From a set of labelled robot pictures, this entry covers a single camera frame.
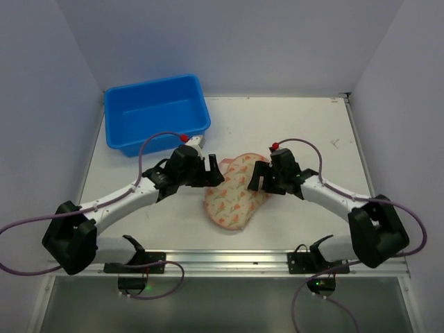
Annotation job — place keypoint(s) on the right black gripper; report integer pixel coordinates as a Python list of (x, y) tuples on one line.
[(267, 179)]

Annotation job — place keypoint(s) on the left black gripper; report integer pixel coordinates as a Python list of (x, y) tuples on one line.
[(205, 172)]

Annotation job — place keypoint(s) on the floral mesh laundry bag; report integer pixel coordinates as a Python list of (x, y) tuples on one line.
[(231, 204)]

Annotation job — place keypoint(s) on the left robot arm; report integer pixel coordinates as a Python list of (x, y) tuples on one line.
[(74, 236)]

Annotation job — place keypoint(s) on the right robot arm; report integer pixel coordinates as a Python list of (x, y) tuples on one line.
[(376, 231)]

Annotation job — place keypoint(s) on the blue plastic bin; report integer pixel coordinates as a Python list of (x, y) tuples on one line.
[(135, 112)]

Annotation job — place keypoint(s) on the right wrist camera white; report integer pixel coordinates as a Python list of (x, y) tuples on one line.
[(276, 149)]

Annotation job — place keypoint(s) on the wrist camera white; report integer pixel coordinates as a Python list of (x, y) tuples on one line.
[(276, 149), (197, 142)]

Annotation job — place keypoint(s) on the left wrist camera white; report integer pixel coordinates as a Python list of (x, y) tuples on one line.
[(197, 142)]

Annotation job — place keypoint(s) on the aluminium mounting rail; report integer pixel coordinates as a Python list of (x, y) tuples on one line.
[(265, 263)]

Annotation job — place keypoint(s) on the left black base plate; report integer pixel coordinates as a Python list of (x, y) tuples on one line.
[(138, 260)]

